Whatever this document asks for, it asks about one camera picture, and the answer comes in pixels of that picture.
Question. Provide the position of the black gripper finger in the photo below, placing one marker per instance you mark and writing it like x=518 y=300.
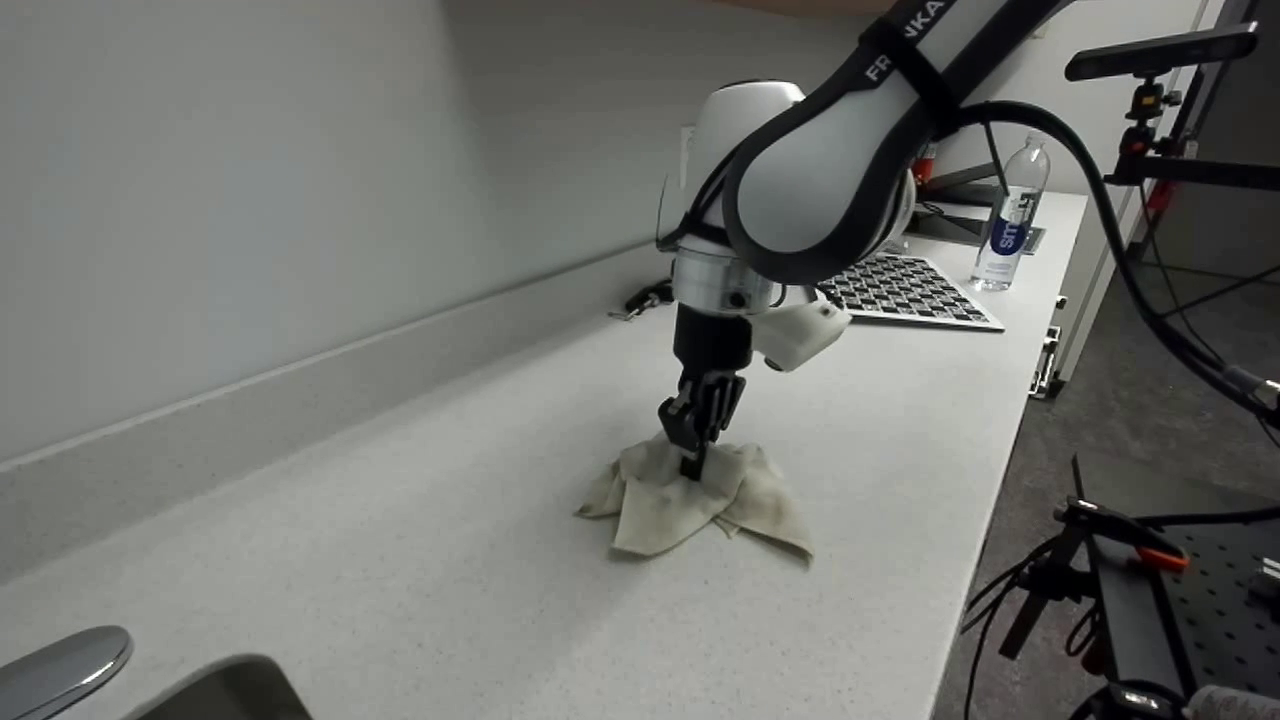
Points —
x=677 y=419
x=708 y=406

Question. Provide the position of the cream wiping cloth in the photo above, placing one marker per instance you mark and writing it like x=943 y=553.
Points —
x=654 y=505

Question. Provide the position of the checkered calibration board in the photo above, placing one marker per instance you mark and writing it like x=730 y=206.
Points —
x=905 y=289

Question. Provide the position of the clear plastic water bottle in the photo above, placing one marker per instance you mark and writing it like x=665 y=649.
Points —
x=1011 y=226

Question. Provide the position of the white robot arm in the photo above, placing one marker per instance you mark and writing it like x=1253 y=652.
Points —
x=793 y=187

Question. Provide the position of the chrome sink faucet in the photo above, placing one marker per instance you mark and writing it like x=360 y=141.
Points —
x=63 y=674

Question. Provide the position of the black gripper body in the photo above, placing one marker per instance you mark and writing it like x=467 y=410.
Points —
x=708 y=350

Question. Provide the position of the black camera on tripod arm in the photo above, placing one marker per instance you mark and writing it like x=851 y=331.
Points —
x=1140 y=148

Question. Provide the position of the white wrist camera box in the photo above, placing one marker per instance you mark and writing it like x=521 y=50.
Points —
x=797 y=334

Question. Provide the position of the black tripod with orange clamp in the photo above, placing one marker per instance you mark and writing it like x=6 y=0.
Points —
x=1183 y=610

